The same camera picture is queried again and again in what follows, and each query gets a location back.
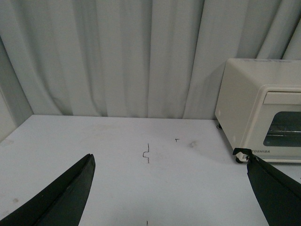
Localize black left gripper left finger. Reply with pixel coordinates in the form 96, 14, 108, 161
0, 154, 95, 226

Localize cream oven door with window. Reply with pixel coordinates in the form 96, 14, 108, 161
262, 91, 301, 161

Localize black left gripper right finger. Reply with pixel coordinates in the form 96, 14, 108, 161
233, 148, 301, 226

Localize cream Toshiba toaster oven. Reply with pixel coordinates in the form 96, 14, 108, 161
215, 59, 301, 163

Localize grey-white curtain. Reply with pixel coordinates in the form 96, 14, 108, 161
0, 0, 301, 126

